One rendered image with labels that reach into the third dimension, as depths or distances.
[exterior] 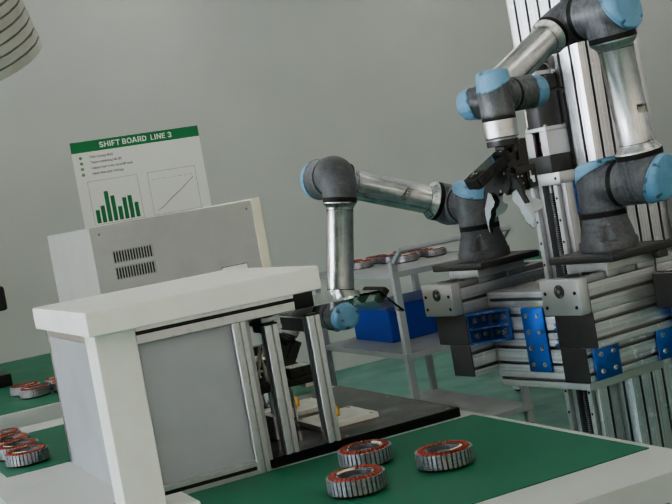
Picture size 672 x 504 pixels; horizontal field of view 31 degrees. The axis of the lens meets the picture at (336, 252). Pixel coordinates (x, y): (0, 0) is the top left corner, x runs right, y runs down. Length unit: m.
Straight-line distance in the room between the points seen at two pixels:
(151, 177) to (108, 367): 6.55
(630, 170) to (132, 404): 1.63
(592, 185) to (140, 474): 1.67
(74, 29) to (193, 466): 5.98
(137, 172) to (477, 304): 5.08
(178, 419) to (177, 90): 6.01
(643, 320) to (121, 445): 1.72
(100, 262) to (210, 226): 0.26
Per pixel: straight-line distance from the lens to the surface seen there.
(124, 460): 1.73
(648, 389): 3.42
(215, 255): 2.63
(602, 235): 3.07
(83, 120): 8.16
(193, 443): 2.50
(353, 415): 2.81
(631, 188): 3.01
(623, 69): 2.99
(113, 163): 8.18
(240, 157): 8.45
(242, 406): 2.53
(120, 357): 1.71
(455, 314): 3.34
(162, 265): 2.59
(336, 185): 3.29
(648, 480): 2.08
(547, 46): 2.97
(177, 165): 8.30
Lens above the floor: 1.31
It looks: 3 degrees down
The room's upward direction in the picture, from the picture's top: 10 degrees counter-clockwise
